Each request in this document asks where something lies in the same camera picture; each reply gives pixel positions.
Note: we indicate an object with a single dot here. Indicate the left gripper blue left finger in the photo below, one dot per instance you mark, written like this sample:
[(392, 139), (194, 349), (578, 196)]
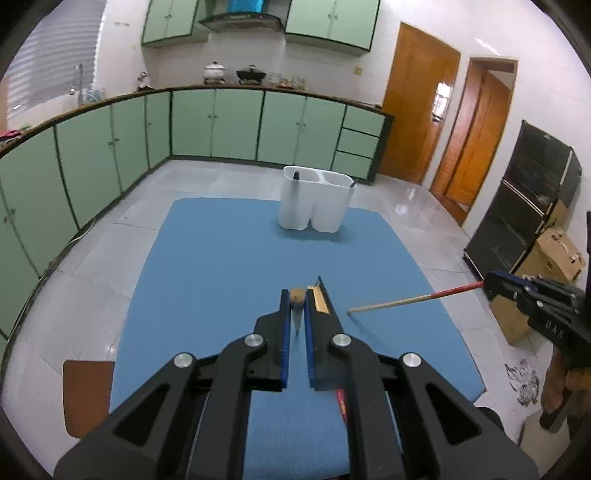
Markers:
[(189, 420)]

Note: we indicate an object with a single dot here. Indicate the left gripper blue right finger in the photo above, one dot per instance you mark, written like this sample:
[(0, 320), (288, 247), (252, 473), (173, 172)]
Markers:
[(403, 419)]

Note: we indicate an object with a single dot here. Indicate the green lower kitchen cabinets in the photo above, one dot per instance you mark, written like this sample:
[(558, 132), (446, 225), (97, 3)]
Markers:
[(59, 177)]

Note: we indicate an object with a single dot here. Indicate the chrome kitchen faucet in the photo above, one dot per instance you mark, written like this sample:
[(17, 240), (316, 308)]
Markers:
[(77, 87)]

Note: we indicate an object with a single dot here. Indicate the person's right hand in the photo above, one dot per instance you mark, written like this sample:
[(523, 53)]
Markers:
[(560, 377)]

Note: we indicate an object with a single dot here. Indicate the cardboard box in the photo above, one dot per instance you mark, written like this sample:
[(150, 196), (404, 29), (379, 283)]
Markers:
[(555, 257)]

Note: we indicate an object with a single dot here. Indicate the patterned floor cloth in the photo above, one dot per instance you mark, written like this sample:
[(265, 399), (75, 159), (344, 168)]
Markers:
[(524, 381)]

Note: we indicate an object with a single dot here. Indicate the wooden stool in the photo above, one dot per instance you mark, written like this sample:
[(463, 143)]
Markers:
[(86, 390)]

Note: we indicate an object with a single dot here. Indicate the wooden chopsticks on mat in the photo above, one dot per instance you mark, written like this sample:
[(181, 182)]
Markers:
[(320, 302)]

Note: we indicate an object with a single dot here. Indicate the black disinfection cabinet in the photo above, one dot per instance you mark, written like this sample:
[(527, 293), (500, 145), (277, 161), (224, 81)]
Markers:
[(535, 193)]

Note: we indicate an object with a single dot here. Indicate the blue table mat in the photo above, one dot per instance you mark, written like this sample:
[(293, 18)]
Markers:
[(217, 265)]

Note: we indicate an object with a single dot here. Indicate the open wooden door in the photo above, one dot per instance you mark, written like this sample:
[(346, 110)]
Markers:
[(477, 130)]

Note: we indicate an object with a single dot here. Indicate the white twin utensil holder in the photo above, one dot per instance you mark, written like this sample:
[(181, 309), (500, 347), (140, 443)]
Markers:
[(319, 199)]

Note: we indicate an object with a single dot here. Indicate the white cooking pot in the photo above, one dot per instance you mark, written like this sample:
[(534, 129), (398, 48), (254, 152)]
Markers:
[(214, 73)]

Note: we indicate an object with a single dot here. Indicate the black wok with lid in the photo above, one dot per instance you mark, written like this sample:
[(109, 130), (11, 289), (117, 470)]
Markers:
[(250, 75)]

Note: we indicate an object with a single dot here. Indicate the window blind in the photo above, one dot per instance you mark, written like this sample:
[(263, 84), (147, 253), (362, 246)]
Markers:
[(43, 68)]

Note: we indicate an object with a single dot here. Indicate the blue range hood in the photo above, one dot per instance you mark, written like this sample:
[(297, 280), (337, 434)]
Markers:
[(243, 15)]

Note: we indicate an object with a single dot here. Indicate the green upper wall cabinets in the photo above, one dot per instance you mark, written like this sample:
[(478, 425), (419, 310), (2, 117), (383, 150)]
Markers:
[(345, 25)]

